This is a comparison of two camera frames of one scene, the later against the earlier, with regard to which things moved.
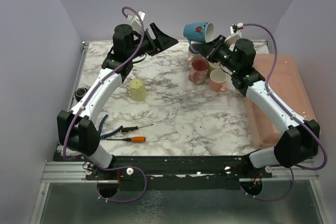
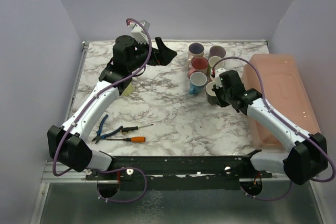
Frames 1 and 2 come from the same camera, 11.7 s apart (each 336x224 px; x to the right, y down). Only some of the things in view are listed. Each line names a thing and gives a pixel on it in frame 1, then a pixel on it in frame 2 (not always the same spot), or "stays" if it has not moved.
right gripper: [209, 50] -> [222, 103]
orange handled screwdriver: [136, 139] stays
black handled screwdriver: [133, 128] stays
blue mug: [199, 32] -> [198, 80]
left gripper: [164, 41] -> [161, 56]
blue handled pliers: [105, 136] stays
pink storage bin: [286, 83] stays
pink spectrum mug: [199, 68] stays
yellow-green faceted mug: [138, 89] -> [129, 90]
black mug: [79, 93] -> [211, 96]
